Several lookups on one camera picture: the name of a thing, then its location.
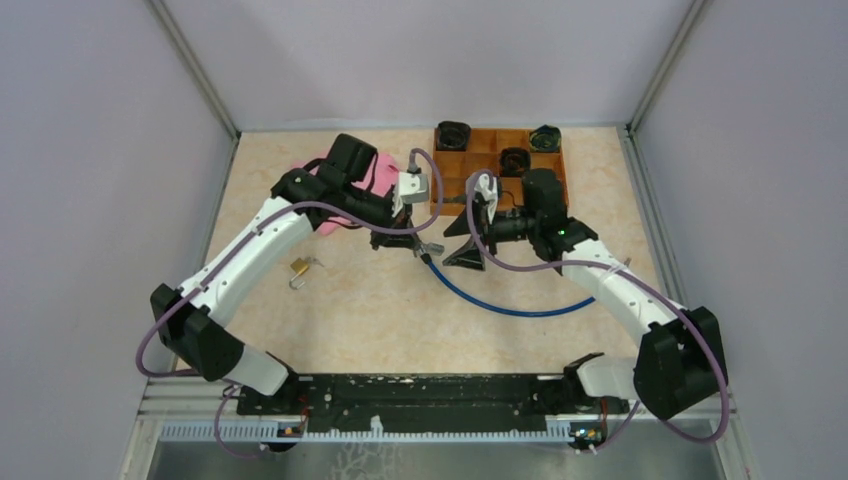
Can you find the grey slotted cable duct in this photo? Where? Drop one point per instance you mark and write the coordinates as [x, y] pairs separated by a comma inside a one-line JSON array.
[[559, 429]]

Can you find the grey combination lock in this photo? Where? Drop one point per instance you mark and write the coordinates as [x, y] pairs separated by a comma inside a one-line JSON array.
[[431, 249]]

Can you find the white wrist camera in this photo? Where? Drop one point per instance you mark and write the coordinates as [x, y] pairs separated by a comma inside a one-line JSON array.
[[410, 188], [484, 184]]

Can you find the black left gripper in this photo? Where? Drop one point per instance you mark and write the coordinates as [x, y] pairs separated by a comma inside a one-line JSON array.
[[396, 240]]

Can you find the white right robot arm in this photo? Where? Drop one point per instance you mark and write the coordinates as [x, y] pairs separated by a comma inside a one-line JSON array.
[[679, 361]]

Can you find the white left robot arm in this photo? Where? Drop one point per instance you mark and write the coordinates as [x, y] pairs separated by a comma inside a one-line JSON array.
[[192, 318]]

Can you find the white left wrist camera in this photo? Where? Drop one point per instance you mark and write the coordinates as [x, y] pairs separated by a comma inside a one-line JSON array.
[[410, 188]]

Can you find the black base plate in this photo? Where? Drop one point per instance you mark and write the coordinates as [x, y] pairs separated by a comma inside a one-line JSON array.
[[429, 403]]

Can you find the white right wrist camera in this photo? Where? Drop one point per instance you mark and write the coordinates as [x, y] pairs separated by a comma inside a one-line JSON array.
[[484, 184]]

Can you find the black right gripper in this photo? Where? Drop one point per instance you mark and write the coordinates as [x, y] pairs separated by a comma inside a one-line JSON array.
[[468, 256]]

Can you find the brass padlock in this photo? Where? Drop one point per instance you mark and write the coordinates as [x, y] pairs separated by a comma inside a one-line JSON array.
[[300, 267]]

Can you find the pink cloth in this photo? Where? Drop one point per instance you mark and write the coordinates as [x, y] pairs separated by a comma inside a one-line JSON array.
[[381, 177]]

